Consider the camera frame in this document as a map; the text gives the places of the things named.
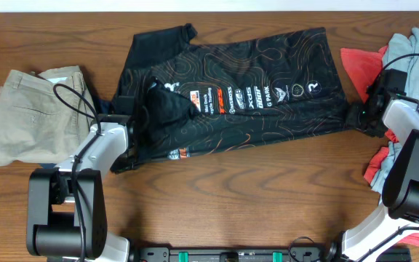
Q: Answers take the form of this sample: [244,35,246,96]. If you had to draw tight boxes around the folded khaki shorts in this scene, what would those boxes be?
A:
[0,66,93,166]

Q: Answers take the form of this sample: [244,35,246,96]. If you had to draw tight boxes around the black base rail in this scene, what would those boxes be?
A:
[129,247,324,262]

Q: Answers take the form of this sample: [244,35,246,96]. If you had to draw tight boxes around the black printed cycling jersey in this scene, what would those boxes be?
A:
[113,24,348,165]

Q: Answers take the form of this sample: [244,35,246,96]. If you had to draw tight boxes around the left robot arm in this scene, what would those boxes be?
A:
[26,96,135,261]

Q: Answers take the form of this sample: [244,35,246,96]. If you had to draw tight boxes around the light grey blue shirt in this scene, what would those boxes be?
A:
[371,28,419,193]

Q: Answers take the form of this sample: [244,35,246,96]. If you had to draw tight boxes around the dark navy folded garment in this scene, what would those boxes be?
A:
[39,96,111,169]

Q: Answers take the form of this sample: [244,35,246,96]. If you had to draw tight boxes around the red shirt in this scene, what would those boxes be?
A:
[340,46,390,185]

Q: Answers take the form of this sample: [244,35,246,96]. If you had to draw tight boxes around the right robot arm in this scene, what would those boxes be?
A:
[324,69,419,261]

